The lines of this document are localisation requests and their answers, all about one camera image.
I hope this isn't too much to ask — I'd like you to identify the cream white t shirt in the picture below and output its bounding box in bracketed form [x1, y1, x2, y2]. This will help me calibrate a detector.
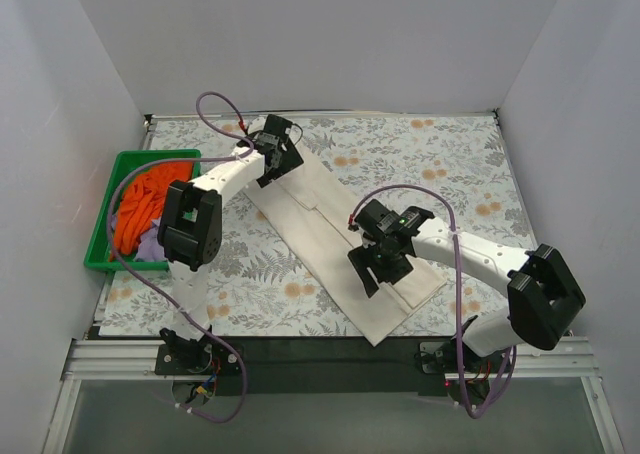
[246, 147, 445, 346]

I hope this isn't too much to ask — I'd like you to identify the floral patterned table mat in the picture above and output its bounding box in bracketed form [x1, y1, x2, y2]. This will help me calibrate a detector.
[95, 114, 537, 337]

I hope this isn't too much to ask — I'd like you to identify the green plastic tray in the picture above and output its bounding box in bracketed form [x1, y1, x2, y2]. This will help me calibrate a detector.
[84, 149, 201, 272]

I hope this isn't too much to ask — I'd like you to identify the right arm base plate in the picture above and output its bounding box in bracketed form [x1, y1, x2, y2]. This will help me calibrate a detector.
[415, 339, 504, 374]

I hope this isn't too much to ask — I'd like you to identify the aluminium frame rail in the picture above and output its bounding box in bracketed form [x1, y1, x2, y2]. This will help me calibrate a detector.
[44, 337, 623, 453]

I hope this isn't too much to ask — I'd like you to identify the purple t shirt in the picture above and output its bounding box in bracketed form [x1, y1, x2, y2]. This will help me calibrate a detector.
[110, 214, 166, 262]

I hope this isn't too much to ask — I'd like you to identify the orange t shirt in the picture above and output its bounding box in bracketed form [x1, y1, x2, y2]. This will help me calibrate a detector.
[108, 158, 198, 263]

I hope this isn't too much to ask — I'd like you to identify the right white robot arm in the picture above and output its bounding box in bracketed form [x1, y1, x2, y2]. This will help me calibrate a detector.
[348, 200, 586, 372]

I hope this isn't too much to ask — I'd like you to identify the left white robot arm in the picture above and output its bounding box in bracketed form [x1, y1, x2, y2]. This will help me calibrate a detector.
[158, 114, 303, 374]

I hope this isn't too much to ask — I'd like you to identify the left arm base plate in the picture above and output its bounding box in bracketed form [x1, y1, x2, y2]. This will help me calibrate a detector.
[153, 343, 243, 393]

